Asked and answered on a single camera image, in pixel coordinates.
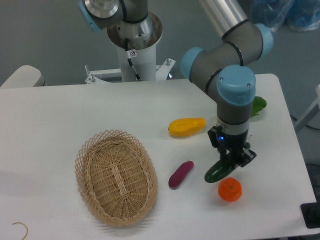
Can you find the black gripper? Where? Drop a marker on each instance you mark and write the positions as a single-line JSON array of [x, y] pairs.
[[217, 135]]

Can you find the dark green cucumber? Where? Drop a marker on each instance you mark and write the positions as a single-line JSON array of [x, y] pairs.
[[218, 172]]

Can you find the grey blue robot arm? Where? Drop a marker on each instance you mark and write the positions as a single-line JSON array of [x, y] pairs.
[[221, 73]]

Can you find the orange tangerine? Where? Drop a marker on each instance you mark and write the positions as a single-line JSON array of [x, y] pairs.
[[230, 189]]

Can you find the yellow papaya half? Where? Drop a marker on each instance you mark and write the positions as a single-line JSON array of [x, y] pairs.
[[184, 127]]

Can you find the purple sweet potato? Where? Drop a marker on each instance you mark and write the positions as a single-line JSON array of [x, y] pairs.
[[180, 173]]

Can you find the green leafy vegetable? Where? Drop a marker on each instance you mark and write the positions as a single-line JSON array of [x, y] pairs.
[[258, 105]]

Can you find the black device at edge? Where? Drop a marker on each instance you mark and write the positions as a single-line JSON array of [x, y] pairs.
[[311, 214]]

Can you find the white furniture leg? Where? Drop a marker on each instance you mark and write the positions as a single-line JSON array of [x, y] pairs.
[[309, 113]]

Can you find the woven wicker basket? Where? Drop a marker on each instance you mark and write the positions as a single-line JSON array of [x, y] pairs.
[[116, 178]]

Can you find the blue plastic bags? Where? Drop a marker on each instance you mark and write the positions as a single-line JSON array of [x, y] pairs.
[[300, 15]]

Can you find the white chair corner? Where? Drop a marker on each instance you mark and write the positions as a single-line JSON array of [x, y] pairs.
[[25, 76]]

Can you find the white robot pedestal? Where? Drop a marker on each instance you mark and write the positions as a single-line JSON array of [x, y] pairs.
[[135, 44]]

